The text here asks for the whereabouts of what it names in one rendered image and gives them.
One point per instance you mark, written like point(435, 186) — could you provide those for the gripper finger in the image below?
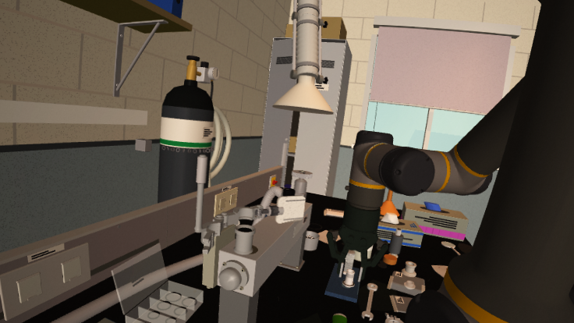
point(332, 251)
point(375, 256)

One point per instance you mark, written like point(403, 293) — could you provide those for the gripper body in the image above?
point(358, 226)

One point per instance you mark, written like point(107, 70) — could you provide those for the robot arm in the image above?
point(529, 188)

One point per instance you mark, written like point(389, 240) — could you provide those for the grey parts tray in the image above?
point(397, 283)

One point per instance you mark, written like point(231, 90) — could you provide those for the white blank flange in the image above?
point(409, 284)
point(409, 269)

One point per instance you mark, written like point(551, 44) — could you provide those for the blue tray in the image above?
point(334, 291)

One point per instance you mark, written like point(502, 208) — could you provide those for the grey open-end wrench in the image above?
point(370, 300)

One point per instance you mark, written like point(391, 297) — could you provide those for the cream mass spectrometer body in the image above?
point(273, 244)

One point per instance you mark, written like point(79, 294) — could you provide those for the grey vent knob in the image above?
point(301, 176)

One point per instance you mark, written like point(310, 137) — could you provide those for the grey roughing spigot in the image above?
point(244, 242)

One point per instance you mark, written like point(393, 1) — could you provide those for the grey instrument stand column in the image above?
point(240, 307)

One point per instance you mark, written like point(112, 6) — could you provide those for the black gas cylinder cream band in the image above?
point(186, 134)

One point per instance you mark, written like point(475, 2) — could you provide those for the white mug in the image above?
point(311, 242)

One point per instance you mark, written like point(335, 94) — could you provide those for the black vial orange cap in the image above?
point(396, 244)

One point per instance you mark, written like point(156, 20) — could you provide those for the beige flat bar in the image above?
point(334, 212)

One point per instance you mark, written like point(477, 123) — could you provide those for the orange white wash bottle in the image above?
point(389, 210)

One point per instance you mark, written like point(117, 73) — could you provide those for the blue striped grey box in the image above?
point(406, 233)

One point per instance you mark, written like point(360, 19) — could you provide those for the green round cap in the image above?
point(339, 318)

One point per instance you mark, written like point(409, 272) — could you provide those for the brown pink tissue box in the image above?
point(439, 220)

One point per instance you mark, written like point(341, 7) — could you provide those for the grey spoon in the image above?
point(449, 246)

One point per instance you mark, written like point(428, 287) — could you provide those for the grey metal cabinet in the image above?
point(318, 134)

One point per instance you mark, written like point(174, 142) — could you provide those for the grey dome cap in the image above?
point(230, 279)

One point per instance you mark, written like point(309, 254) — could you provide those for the beige socket plate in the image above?
point(225, 201)

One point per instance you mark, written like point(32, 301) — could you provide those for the grey upright tube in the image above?
point(201, 193)

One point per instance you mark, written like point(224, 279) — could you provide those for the window with pink blind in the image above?
point(439, 72)

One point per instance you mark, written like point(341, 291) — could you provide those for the clear acrylic rack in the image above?
point(148, 287)

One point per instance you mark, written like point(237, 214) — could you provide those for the brown service trunking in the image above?
point(134, 224)

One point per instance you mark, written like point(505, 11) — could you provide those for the brown cardboard box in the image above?
point(335, 28)

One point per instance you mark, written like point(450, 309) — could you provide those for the white gas regulator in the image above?
point(207, 72)

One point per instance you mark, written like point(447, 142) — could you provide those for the grey double socket plate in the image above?
point(45, 278)

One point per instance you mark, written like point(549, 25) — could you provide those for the red yellow switch plate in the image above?
point(273, 181)

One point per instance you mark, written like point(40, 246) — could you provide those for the cream extraction hood duct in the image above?
point(305, 96)

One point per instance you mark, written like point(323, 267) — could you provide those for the small grey wall box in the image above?
point(143, 145)

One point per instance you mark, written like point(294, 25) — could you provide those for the wooden wall shelf with bracket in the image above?
point(134, 18)

